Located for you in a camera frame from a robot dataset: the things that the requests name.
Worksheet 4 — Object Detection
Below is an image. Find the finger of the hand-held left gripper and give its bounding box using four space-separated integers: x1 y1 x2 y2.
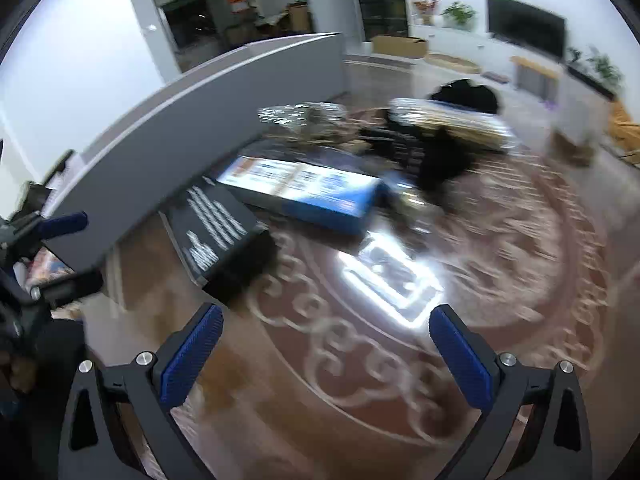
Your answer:
0 211 89 257
27 270 104 310

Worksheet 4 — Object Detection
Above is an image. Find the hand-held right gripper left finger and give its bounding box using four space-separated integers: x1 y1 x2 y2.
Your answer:
59 302 224 480

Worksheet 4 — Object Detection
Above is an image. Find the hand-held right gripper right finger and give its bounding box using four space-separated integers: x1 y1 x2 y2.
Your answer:
429 304 593 480

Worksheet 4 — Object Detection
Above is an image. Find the black printed box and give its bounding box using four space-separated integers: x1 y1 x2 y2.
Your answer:
159 175 278 306

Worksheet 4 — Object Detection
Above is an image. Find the grey sofa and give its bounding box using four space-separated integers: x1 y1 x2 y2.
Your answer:
42 32 348 273

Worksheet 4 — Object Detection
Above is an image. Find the blue printed box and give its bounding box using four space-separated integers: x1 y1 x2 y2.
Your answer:
216 154 391 237

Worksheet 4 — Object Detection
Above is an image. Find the clear packet of hair sticks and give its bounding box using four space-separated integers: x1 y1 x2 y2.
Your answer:
387 97 516 153

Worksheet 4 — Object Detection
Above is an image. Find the round wooden low table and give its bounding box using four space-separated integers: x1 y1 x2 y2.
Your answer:
425 54 481 75

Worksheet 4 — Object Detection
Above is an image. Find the white television cabinet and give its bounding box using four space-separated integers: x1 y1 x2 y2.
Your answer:
410 22 566 78

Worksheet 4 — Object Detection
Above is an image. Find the large cardboard box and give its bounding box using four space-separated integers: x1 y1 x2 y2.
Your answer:
371 35 430 59

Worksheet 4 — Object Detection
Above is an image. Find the leafy potted plant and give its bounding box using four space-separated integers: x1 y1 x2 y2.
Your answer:
565 46 626 96

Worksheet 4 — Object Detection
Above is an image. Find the black television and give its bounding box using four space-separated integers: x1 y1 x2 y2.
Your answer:
486 0 567 59

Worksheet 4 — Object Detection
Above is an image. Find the green potted plant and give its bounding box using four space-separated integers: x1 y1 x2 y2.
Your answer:
440 1 478 28

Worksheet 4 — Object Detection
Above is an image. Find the vase of red flowers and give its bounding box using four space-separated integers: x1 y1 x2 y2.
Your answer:
412 0 441 25

